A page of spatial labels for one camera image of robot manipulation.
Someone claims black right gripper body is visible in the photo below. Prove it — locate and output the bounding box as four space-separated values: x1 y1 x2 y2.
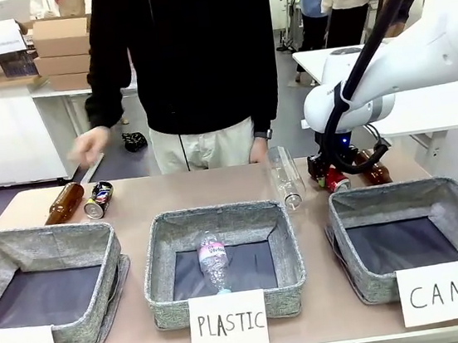
317 129 361 170

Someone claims red crushed soda can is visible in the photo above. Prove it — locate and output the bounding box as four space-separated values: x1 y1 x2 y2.
322 164 353 194

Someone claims person's left forearm black sleeve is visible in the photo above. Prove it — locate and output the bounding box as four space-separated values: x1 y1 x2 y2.
241 40 287 136

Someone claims person's right forearm black sleeve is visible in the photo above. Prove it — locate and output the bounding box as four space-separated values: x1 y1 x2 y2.
76 37 141 131

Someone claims grey fabric basket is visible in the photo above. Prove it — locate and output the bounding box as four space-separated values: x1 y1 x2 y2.
0 214 141 343
319 174 458 311
134 195 312 336

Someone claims white paper label CAN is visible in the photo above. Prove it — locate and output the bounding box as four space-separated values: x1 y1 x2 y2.
394 260 458 329

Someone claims dark blue crushed can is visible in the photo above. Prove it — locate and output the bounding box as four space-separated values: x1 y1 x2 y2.
80 179 118 221

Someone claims person's left hand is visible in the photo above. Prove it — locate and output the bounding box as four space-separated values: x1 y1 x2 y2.
246 134 274 164

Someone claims person's right hand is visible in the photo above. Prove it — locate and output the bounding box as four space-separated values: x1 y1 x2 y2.
63 124 113 170

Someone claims brown glass bottle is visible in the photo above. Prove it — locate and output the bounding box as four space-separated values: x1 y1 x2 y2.
354 146 393 188
39 180 89 227

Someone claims clear empty plastic bottle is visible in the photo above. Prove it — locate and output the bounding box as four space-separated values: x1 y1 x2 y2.
265 143 309 213

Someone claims black wrist watch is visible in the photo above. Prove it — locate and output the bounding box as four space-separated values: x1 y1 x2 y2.
252 128 275 143

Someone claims crushed pink-label plastic bottle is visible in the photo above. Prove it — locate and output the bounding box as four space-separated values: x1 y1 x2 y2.
194 229 234 299

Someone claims bystander in blue top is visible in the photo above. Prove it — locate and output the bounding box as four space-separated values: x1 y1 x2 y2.
293 0 334 53

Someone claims person's torso black sweater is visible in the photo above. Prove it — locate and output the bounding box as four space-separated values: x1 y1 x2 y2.
71 0 290 184

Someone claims white paper label PLASTIC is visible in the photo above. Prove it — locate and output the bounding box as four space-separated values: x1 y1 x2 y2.
184 287 272 343

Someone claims black bag on floor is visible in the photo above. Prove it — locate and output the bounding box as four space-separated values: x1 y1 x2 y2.
120 129 149 154

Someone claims flat cardboard box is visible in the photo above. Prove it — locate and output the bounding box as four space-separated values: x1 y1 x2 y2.
33 50 95 80
47 70 92 94

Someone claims large cardboard box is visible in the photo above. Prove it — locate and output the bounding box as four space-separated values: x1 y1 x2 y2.
28 13 96 61

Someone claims white cabinet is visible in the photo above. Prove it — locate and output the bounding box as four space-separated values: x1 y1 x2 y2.
0 70 76 188

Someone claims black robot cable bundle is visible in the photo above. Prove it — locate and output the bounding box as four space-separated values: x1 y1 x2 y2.
302 0 458 180

